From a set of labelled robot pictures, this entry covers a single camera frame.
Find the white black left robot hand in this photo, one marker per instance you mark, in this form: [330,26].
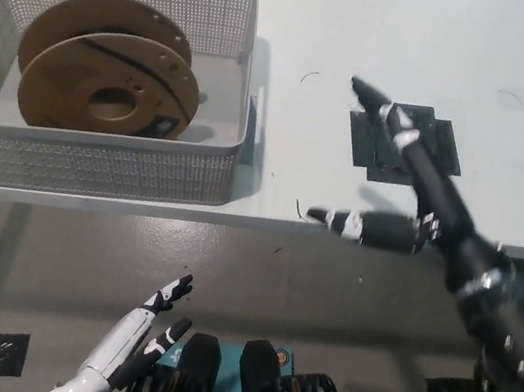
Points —
[119,343]

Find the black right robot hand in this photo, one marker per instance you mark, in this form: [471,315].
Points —
[447,208]

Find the brown cardboard filament spool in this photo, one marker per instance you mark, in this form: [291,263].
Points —
[64,80]

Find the thin black filament scrap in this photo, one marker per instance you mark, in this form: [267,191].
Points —
[298,210]
[309,73]

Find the grey perforated plastic basket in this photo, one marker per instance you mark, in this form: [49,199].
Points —
[94,166]

